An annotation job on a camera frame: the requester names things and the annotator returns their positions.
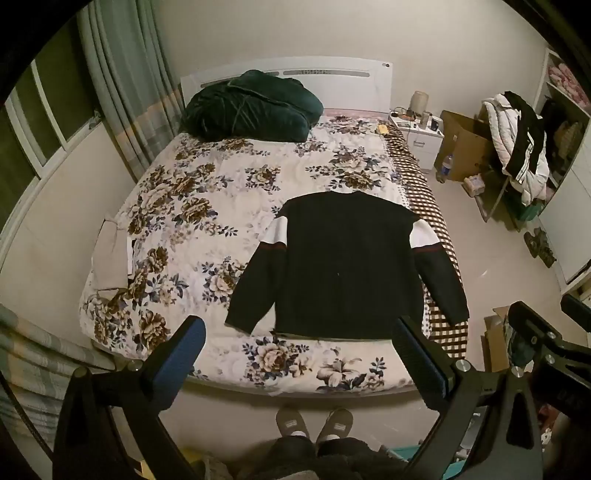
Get dark floor slippers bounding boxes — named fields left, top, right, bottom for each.
left=524, top=228, right=557, bottom=269

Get pink cloth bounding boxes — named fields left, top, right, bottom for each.
left=547, top=62, right=588, bottom=100

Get beige folded cloth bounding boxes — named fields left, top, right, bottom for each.
left=90, top=217, right=134, bottom=301

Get person's dark trousers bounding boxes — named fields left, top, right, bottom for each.
left=249, top=435, right=407, bottom=480

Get black and white jacket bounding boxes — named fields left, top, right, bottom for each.
left=502, top=91, right=548, bottom=178

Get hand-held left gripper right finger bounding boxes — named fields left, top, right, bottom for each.
left=392, top=315, right=544, bottom=480

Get dark green blanket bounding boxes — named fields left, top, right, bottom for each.
left=179, top=69, right=324, bottom=143

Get large cardboard box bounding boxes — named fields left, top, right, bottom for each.
left=434, top=110, right=497, bottom=182

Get person's grey slipper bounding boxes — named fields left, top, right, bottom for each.
left=318, top=408, right=354, bottom=440
left=276, top=406, right=309, bottom=437

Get white wardrobe shelf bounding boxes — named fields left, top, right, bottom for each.
left=531, top=46, right=591, bottom=296

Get floral quilt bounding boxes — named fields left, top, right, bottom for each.
left=78, top=113, right=419, bottom=395

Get striped cloth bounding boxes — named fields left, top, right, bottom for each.
left=0, top=302, right=116, bottom=444

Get grey green curtain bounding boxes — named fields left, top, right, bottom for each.
left=76, top=0, right=185, bottom=182

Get white headboard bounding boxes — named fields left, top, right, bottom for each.
left=179, top=56, right=394, bottom=116

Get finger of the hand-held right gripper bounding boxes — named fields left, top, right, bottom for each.
left=507, top=301, right=563, bottom=346

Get window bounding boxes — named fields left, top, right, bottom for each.
left=0, top=28, right=100, bottom=185

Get small patterned box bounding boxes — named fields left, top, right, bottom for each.
left=463, top=174, right=488, bottom=197

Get white nightstand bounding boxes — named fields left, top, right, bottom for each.
left=389, top=110, right=445, bottom=174

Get black and white sweater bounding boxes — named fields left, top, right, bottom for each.
left=225, top=190, right=470, bottom=341

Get small cardboard box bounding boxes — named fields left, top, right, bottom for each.
left=480, top=305, right=522, bottom=374

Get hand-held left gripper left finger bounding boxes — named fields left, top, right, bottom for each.
left=52, top=316, right=207, bottom=480

